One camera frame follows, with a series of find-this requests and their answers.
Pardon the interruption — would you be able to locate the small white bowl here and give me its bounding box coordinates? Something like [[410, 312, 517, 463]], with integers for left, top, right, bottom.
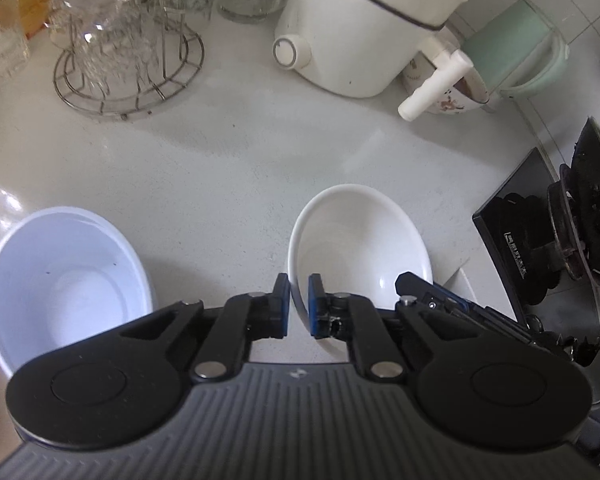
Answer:
[[287, 184, 434, 328]]

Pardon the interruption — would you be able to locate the large white bowl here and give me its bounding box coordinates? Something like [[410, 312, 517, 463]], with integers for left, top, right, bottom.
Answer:
[[0, 207, 156, 376]]

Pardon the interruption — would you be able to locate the black gas stove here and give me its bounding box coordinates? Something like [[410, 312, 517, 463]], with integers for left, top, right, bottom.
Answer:
[[472, 150, 600, 404]]

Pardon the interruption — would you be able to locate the black wok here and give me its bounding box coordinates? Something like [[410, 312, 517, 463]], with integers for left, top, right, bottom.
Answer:
[[558, 117, 600, 280]]

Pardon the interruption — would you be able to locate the white electric cooker pot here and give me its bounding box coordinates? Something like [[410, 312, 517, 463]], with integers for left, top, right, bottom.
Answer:
[[272, 0, 467, 99]]

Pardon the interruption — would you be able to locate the green plastic container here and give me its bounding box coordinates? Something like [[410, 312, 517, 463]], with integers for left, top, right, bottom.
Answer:
[[462, 0, 569, 103]]

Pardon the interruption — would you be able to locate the floral ceramic pot white handle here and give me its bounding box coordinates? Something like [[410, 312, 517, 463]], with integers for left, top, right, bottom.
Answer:
[[398, 50, 489, 122]]

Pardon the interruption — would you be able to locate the round wire glass rack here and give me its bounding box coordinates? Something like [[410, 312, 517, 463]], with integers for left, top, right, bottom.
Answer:
[[53, 11, 207, 120]]

